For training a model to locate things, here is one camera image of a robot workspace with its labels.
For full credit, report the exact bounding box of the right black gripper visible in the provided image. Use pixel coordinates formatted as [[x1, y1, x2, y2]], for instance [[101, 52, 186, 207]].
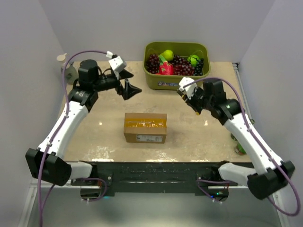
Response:
[[183, 87, 213, 113]]

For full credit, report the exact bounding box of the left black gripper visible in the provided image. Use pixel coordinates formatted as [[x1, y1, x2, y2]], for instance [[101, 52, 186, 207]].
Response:
[[92, 69, 141, 99]]

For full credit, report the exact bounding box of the brown cardboard express box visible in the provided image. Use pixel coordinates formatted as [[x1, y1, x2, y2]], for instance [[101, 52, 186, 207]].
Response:
[[124, 113, 167, 144]]

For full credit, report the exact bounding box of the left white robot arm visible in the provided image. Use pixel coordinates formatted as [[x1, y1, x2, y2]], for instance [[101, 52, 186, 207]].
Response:
[[25, 56, 142, 186]]

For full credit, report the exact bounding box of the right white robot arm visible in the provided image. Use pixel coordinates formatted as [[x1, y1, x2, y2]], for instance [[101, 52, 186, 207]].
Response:
[[177, 77, 295, 200]]

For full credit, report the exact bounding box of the green plastic tub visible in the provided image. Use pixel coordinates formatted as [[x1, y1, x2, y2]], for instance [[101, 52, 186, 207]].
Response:
[[143, 41, 211, 90]]

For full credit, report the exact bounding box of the dark red grape bunch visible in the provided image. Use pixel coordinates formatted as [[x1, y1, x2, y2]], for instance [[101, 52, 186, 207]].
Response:
[[145, 53, 160, 74]]

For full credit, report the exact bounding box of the black grape bunch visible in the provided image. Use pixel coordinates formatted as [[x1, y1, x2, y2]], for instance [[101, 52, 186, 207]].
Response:
[[193, 58, 204, 76]]

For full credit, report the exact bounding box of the pink dragon fruit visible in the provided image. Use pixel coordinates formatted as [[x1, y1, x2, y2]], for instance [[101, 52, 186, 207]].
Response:
[[159, 55, 174, 75]]

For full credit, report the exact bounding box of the green round fruit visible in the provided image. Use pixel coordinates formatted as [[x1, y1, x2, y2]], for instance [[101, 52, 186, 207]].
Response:
[[187, 54, 200, 67]]

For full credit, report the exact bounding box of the green pear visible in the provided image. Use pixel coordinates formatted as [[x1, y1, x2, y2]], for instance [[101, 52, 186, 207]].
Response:
[[162, 50, 174, 61]]

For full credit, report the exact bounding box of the grey pump soap bottle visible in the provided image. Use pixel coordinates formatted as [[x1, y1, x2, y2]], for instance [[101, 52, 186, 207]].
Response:
[[56, 53, 78, 85]]

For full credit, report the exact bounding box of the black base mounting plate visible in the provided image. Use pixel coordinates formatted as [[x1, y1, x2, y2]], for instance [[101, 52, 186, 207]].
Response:
[[71, 162, 233, 202]]

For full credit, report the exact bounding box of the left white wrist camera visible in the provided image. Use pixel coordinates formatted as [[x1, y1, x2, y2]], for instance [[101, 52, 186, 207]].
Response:
[[106, 51, 127, 75]]

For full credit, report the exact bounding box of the aluminium frame rail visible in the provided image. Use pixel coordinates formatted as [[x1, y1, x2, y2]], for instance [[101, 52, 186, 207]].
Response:
[[18, 184, 37, 227]]

